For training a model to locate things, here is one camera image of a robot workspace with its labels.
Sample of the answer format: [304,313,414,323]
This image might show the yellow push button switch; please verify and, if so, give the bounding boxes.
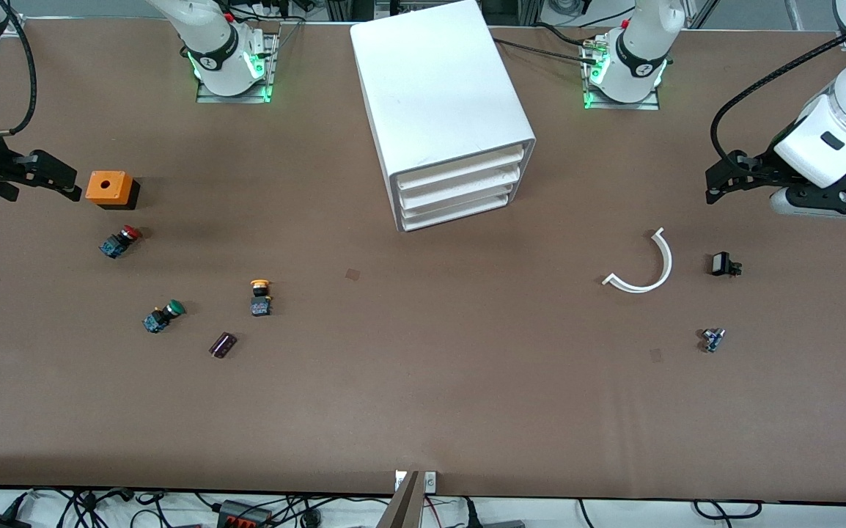
[250,279,274,318]

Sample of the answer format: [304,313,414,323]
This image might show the white plastic drawer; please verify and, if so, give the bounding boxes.
[396,164,521,213]
[400,185,516,231]
[391,144,525,194]

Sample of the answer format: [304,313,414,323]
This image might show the white plastic drawer cabinet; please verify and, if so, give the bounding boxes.
[350,0,537,233]

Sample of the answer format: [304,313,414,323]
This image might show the white curved plastic strip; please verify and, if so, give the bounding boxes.
[602,227,674,294]

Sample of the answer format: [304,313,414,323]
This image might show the black red power strip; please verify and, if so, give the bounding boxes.
[216,499,275,528]

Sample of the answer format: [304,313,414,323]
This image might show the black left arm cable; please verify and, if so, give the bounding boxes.
[710,18,846,169]

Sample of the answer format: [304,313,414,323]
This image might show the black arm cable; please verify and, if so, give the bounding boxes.
[710,18,846,169]
[0,0,37,139]

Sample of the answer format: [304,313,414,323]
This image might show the orange button enclosure box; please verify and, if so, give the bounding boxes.
[86,171,141,211]

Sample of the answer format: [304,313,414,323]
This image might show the red push button switch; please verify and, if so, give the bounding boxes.
[99,225,143,259]

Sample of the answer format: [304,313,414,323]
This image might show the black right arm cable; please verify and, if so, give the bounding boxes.
[0,0,37,139]

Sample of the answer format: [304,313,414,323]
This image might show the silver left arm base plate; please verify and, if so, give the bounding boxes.
[582,38,661,111]

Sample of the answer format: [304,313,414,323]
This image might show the green push button switch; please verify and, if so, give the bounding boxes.
[143,299,187,334]

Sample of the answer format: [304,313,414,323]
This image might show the black base power cable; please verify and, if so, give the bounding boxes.
[493,37,603,59]
[533,22,591,48]

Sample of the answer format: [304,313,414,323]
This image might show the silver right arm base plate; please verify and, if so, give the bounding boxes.
[196,33,279,104]

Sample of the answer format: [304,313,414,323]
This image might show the black base wire bundle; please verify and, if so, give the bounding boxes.
[227,0,308,26]

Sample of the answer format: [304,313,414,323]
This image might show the black floor cable tangle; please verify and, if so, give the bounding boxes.
[0,487,207,528]

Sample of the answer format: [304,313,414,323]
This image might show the black looped floor cable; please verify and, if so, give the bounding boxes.
[693,499,762,520]

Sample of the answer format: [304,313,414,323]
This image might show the silver table edge bracket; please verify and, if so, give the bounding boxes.
[394,470,438,493]

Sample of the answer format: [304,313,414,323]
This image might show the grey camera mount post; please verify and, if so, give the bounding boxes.
[375,472,425,528]

